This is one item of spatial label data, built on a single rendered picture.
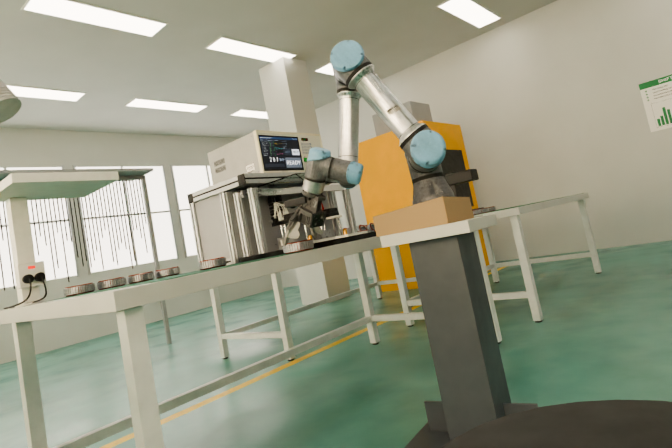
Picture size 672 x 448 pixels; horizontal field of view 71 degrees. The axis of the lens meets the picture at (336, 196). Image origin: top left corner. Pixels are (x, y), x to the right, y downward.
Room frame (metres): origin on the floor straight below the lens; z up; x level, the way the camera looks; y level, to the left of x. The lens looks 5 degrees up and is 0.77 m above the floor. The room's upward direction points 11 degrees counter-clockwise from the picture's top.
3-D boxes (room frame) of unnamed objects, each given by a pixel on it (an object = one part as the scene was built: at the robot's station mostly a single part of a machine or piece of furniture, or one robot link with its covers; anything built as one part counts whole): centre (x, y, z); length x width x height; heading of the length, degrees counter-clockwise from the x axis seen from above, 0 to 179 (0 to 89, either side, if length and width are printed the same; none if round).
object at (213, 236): (2.18, 0.58, 0.91); 0.28 x 0.03 x 0.32; 50
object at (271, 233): (2.34, 0.26, 0.92); 0.66 x 0.01 x 0.30; 140
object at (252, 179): (2.38, 0.31, 1.09); 0.68 x 0.44 x 0.05; 140
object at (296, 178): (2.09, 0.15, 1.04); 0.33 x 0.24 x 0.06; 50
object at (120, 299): (2.33, 0.26, 0.72); 2.20 x 1.01 x 0.05; 140
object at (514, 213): (4.12, -1.31, 0.38); 1.85 x 1.10 x 0.75; 140
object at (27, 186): (1.85, 1.09, 0.98); 0.37 x 0.35 x 0.46; 140
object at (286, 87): (6.46, 0.39, 1.65); 0.50 x 0.45 x 3.30; 50
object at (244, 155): (2.39, 0.31, 1.22); 0.44 x 0.39 x 0.20; 140
